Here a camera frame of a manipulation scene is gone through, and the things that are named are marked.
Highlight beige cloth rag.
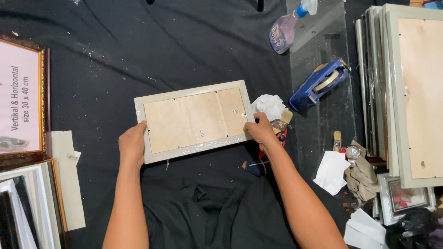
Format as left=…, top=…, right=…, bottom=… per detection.
left=345, top=140, right=381, bottom=202

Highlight clear glass sheet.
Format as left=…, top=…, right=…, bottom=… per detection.
left=286, top=0, right=358, bottom=180

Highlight pile of flat picture frames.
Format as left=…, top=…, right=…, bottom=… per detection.
left=0, top=158, right=70, bottom=249

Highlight purple spray bottle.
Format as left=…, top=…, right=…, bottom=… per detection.
left=269, top=0, right=318, bottom=54

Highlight silver wristwatch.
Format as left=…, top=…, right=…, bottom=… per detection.
left=345, top=145, right=362, bottom=165

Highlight blue tape dispenser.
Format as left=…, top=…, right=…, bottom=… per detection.
left=289, top=59, right=350, bottom=112

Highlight white folded paper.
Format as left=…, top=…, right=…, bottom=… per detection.
left=313, top=150, right=351, bottom=196

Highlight large grey frame wooden back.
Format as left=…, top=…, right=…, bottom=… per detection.
left=380, top=3, right=443, bottom=189

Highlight white picture frame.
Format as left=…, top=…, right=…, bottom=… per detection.
left=134, top=80, right=256, bottom=165

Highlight white paper sheets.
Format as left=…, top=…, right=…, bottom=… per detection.
left=343, top=208, right=389, bottom=249

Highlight white crumpled tissue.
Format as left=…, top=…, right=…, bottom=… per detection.
left=251, top=94, right=286, bottom=122

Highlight black cloth sheet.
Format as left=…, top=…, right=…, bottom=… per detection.
left=0, top=0, right=381, bottom=249

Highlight silver frame with flower picture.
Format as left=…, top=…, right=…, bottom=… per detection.
left=377, top=173, right=437, bottom=226

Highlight beige backing board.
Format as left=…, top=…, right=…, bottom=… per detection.
left=51, top=130, right=86, bottom=231

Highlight person's left hand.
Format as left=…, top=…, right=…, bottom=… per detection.
left=118, top=120, right=148, bottom=169

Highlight dark red ornate picture frame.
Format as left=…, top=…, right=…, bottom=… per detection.
left=0, top=33, right=52, bottom=166

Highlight wide wooden paint brush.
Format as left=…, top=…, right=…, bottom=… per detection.
left=271, top=109, right=293, bottom=135

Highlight small wooden paint brush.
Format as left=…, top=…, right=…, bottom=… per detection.
left=332, top=130, right=342, bottom=153

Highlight person's right hand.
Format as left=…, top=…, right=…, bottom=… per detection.
left=243, top=112, right=281, bottom=149

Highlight red handled pliers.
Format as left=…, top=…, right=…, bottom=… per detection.
left=258, top=127, right=289, bottom=160

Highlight black plastic bag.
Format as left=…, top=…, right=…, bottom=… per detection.
left=385, top=207, right=443, bottom=249

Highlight stack of leaning picture frames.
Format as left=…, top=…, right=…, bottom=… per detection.
left=355, top=5, right=390, bottom=163

